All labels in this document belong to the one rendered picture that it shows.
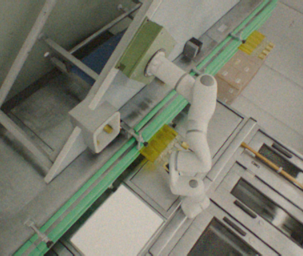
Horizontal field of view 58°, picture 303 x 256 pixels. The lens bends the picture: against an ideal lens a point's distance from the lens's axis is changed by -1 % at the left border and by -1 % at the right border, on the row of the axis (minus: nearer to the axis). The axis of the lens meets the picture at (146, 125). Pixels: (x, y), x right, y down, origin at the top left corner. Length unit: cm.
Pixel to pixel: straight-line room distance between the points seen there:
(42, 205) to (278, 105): 563
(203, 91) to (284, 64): 626
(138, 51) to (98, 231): 95
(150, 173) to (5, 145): 90
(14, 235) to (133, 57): 97
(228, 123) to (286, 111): 449
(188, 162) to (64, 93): 115
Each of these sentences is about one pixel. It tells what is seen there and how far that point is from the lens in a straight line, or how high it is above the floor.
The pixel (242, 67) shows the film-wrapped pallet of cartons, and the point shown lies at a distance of 566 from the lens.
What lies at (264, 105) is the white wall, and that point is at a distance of 630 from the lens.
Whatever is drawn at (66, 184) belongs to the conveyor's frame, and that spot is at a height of 82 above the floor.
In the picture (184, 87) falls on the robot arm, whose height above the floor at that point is 103.
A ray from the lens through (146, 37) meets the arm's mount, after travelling 121.
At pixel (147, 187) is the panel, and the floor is 112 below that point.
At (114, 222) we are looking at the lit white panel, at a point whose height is 111.
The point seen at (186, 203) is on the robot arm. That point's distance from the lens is 135.
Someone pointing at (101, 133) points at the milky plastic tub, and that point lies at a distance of 149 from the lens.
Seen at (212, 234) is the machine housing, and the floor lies 156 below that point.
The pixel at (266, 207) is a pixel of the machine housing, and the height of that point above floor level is 173.
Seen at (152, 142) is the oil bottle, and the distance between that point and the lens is 159.
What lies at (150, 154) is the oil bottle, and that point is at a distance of 156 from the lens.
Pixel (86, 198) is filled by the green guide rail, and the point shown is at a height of 95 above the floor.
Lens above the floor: 132
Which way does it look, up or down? 15 degrees down
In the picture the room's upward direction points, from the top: 128 degrees clockwise
